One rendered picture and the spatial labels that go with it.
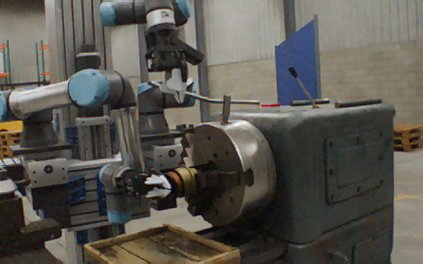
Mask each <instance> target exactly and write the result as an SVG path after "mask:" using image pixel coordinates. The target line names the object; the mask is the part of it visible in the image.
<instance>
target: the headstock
mask: <svg viewBox="0 0 423 264"><path fill-rule="evenodd" d="M317 106H318V107H321V108H311V107H313V106H312V105H305V106H290V105H288V106H277V107H268V108H258V109H251V110H232V111H230V114H229V116H228V121H232V120H242V121H247V122H248V123H250V124H252V125H253V126H255V127H257V128H258V130H259V131H261V132H262V135H263V136H264V137H265V138H266V140H267V141H268V144H269V146H270V148H271V150H272V152H273V158H274V161H275V166H276V189H275V193H274V196H273V199H272V200H271V204H270V205H269V206H268V208H267V209H266V210H265V211H264V212H263V213H262V214H259V215H257V216H255V217H252V218H250V219H248V220H242V221H240V222H237V223H235V224H233V225H235V226H239V227H241V228H247V229H249V230H251V231H254V232H259V233H262V234H265V235H266V236H271V237H276V238H278V239H282V240H285V241H287V242H290V243H292V242H293V243H295V244H307V243H309V242H311V241H313V240H317V239H319V238H320V235H321V234H324V233H325V232H328V231H329V230H332V229H335V228H337V227H339V226H342V225H346V224H348V223H349V222H352V221H353V220H356V219H360V218H362V217H364V216H366V215H368V214H372V213H374V212H376V211H378V210H380V209H382V208H385V207H387V206H389V205H391V204H394V203H395V196H394V163H395V153H394V117H395V107H394V106H393V105H392V104H391V103H380V104H364V105H357V106H350V107H343V108H335V106H334V104H318V105H317ZM307 109H308V110H307ZM294 110H295V111H294ZM302 110H307V111H302ZM275 111H280V112H275ZM285 111H286V112H285ZM287 111H289V112H287ZM300 111H301V112H300ZM281 154H282V155H281ZM282 207H283V208H282ZM258 223H259V224H258Z"/></svg>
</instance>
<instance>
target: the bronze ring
mask: <svg viewBox="0 0 423 264"><path fill-rule="evenodd" d="M195 173H197V171H196V169H195V168H189V167H186V166H185V165H181V166H180V167H178V168H176V169H174V170H171V172H166V174H164V175H163V176H164V177H166V180H167V182H169V183H170V184H171V192H170V193H169V194H168V195H167V197H169V198H170V199H176V198H178V197H179V198H182V197H186V196H188V197H191V196H193V195H194V194H195V193H196V188H198V187H196V178H195Z"/></svg>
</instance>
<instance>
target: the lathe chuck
mask: <svg viewBox="0 0 423 264"><path fill-rule="evenodd" d="M221 122H223V121H217V122H210V123H204V124H201V125H199V126H195V133H196V135H197V137H198V139H199V141H200V143H201V147H202V148H203V151H204V152H205V154H206V158H207V159H208V160H212V161H213V162H214V163H213V164H212V166H211V167H204V168H203V169H201V170H196V171H197V172H206V171H213V170H225V171H248V168H250V170H251V177H252V183H251V186H249V185H238V186H235V187H220V186H219V187H217V188H216V189H215V190H214V189H213V190H211V192H210V194H209V197H208V200H207V202H206V210H205V213H204V215H203V220H206V221H207V222H208V223H209V224H210V225H214V226H226V225H232V224H235V223H237V222H240V221H242V220H248V219H250V218H251V217H253V216H255V215H256V214H257V213H258V212H259V211H260V210H261V207H262V206H263V204H264V201H265V199H266V193H267V190H268V171H267V161H266V158H265V157H264V154H263V151H262V147H261V145H260V143H259V142H258V139H257V138H256V137H255V136H253V134H252V132H251V131H249V130H248V128H247V127H246V126H243V125H242V124H241V123H239V122H237V121H228V123H230V124H231V125H223V124H220V123H221ZM251 209H253V211H252V212H251V214H249V215H245V214H246V212H247V211H249V210H251Z"/></svg>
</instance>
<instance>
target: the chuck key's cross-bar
mask: <svg viewBox="0 0 423 264"><path fill-rule="evenodd" d="M147 85H148V86H154V87H156V88H160V86H161V85H160V84H158V83H155V82H147ZM185 96H188V97H191V98H194V99H196V100H201V101H205V102H207V103H210V104H224V100H212V99H208V98H206V97H203V96H201V95H195V94H192V93H188V92H186V93H185ZM230 104H231V105H259V104H260V101H247V100H231V101H230Z"/></svg>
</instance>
